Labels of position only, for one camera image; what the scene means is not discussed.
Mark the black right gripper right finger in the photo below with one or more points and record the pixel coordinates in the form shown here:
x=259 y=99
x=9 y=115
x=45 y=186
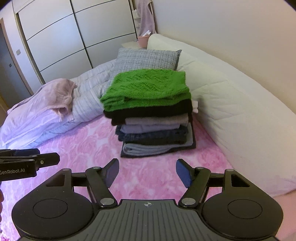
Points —
x=195 y=180

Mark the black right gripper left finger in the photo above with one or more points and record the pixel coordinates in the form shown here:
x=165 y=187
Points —
x=99 y=181

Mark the green knitted sweater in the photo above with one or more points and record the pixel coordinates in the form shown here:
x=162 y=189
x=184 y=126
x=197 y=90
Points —
x=146 y=88

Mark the pink floral bedspread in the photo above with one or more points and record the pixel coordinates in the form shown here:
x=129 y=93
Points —
x=95 y=143

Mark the grey folded garment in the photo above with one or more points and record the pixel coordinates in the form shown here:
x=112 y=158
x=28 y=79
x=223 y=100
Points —
x=131 y=150

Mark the dark blue folded jeans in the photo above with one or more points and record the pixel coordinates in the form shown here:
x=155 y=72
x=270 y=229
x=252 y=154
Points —
x=165 y=137

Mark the beige folded garment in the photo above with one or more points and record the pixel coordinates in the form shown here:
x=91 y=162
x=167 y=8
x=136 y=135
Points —
x=171 y=120

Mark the black folded garment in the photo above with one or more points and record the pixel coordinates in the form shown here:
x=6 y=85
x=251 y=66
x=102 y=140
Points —
x=118 y=117

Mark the cream quilted headboard cushion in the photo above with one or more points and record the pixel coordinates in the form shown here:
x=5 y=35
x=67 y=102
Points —
x=252 y=127

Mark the pink garment on duvet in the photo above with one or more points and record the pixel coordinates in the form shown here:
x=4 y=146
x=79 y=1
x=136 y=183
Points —
x=52 y=95

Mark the lilac striped duvet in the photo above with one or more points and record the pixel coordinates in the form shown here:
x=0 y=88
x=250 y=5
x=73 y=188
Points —
x=24 y=129

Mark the grey checked pillow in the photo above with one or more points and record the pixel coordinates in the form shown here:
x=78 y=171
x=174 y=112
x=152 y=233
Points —
x=134 y=59

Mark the white sliding wardrobe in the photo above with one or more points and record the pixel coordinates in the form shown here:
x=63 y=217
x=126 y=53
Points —
x=67 y=38

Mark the white bedside table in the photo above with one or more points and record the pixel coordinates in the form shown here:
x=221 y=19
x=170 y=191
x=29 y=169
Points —
x=132 y=45

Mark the pink tissue box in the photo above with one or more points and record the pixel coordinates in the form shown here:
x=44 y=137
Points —
x=143 y=40

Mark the hanging lilac garment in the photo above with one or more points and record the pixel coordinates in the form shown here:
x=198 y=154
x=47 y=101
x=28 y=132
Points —
x=145 y=11

